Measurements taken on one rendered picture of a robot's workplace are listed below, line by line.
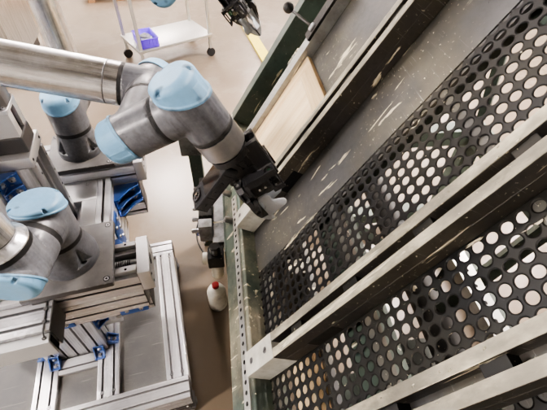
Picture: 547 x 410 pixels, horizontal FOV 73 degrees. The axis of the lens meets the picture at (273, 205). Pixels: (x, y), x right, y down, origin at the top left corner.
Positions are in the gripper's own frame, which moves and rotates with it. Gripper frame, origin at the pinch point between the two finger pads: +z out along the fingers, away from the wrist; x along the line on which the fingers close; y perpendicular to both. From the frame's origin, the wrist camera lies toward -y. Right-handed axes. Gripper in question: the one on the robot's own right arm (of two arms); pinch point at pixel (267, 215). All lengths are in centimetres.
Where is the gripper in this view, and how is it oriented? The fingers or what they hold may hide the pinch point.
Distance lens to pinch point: 76.2
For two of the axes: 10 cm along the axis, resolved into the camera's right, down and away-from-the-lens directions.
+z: 4.2, 5.3, 7.4
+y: 8.6, -4.8, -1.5
